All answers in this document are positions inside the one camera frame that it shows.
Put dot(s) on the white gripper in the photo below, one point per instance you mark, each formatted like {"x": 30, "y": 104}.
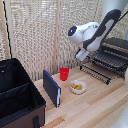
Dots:
{"x": 82, "y": 55}

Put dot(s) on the red plastic cup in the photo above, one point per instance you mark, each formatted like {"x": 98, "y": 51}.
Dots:
{"x": 64, "y": 74}

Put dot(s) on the white black Franka robot arm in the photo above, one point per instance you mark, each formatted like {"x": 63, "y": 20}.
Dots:
{"x": 95, "y": 31}

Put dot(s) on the black toaster oven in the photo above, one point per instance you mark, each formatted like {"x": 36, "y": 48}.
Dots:
{"x": 115, "y": 56}

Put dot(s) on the yellow food pieces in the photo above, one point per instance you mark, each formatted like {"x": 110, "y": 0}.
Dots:
{"x": 76, "y": 86}

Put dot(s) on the light wooden pole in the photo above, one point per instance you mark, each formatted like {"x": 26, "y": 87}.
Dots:
{"x": 58, "y": 33}

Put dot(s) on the white bowl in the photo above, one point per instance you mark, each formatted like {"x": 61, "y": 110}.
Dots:
{"x": 78, "y": 87}

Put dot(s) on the dark blue book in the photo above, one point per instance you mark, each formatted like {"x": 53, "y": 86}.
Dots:
{"x": 50, "y": 87}

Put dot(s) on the beige bamboo blind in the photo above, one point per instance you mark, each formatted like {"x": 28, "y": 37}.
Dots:
{"x": 31, "y": 33}

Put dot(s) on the black fabric storage case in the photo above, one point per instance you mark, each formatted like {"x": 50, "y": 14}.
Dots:
{"x": 18, "y": 93}

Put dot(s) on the thin black vertical strip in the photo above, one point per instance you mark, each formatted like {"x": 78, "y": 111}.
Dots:
{"x": 8, "y": 36}

